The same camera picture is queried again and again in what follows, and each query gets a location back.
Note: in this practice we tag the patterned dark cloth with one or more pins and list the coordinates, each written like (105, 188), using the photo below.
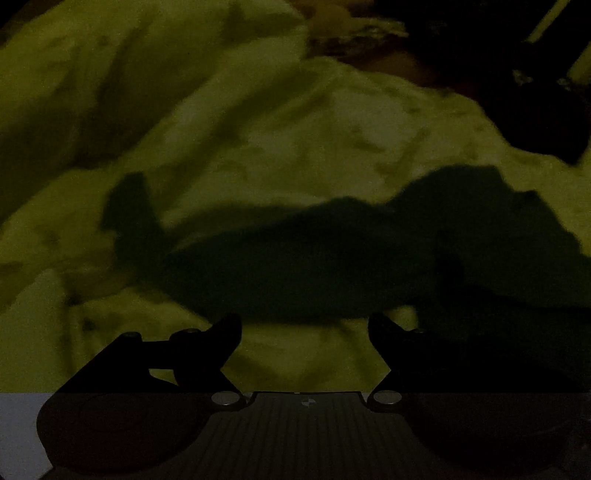
(355, 27)

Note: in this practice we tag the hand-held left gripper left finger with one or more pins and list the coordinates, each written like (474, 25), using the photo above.
(227, 334)

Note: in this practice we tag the wooden furniture frame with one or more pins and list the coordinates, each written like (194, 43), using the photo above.
(582, 69)

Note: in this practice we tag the dark green garment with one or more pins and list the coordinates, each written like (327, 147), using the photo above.
(323, 258)

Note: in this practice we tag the black cloth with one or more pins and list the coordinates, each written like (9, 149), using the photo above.
(517, 110)

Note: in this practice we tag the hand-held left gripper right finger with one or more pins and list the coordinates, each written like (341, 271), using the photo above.
(381, 334)

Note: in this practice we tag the light crumpled bedsheet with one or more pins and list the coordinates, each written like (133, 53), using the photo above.
(258, 138)

